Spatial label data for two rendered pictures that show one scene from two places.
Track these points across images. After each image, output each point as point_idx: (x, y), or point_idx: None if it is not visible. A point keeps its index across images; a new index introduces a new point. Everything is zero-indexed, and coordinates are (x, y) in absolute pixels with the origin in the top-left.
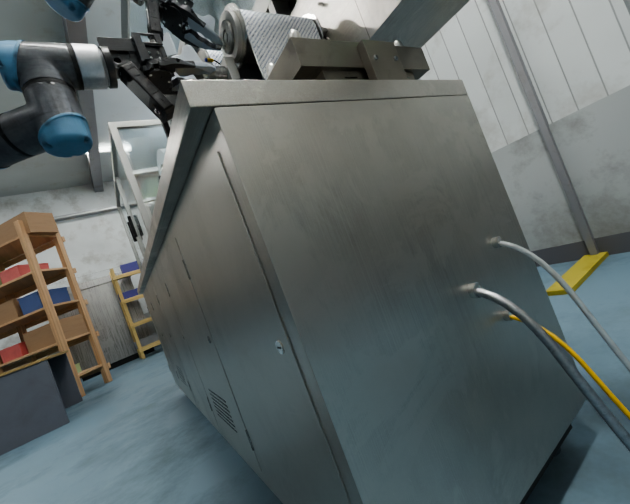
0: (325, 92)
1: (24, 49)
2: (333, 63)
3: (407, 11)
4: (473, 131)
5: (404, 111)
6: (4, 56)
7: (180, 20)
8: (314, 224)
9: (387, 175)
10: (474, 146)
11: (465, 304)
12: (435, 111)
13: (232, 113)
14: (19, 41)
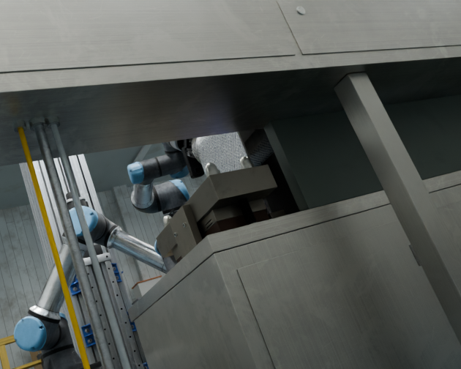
0: (150, 299)
1: (156, 245)
2: (170, 245)
3: (197, 127)
4: (221, 301)
5: (177, 298)
6: (156, 250)
7: None
8: None
9: (178, 353)
10: (223, 319)
11: None
12: (192, 289)
13: (136, 322)
14: (156, 241)
